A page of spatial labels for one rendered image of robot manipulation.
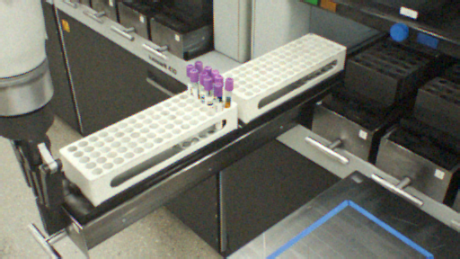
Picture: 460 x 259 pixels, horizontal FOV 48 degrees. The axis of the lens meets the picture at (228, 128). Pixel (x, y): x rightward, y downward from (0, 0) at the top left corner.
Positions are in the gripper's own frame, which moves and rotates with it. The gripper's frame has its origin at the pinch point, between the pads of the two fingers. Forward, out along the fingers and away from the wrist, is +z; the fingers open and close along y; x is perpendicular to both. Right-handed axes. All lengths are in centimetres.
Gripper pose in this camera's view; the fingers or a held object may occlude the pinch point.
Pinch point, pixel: (51, 213)
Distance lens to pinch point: 83.6
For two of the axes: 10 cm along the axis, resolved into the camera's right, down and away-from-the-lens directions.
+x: -7.3, 4.0, -5.5
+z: 0.0, 8.1, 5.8
